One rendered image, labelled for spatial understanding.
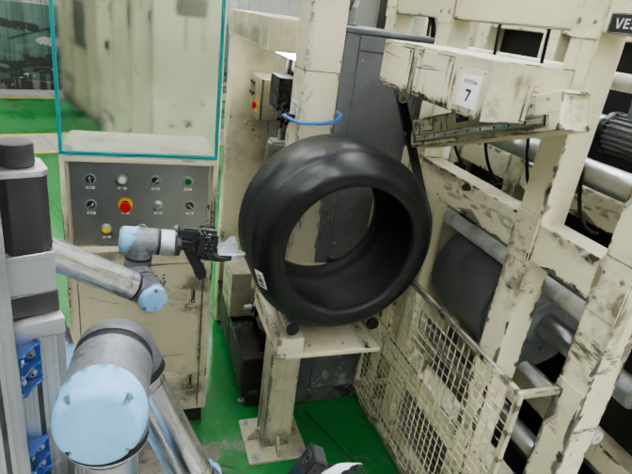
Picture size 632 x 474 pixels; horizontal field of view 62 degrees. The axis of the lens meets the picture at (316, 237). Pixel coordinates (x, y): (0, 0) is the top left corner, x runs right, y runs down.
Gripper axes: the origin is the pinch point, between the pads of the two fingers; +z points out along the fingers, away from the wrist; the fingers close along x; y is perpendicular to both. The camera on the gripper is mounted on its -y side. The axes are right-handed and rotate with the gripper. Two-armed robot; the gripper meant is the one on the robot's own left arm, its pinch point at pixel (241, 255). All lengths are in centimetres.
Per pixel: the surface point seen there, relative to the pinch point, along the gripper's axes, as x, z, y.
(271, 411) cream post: 28, 35, -86
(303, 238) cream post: 28.2, 29.6, -3.7
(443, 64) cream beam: -13, 40, 68
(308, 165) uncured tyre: -7.9, 11.5, 33.3
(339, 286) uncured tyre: 12.2, 41.8, -14.4
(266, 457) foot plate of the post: 23, 36, -108
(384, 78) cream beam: 22, 41, 59
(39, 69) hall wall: 905, -176, -98
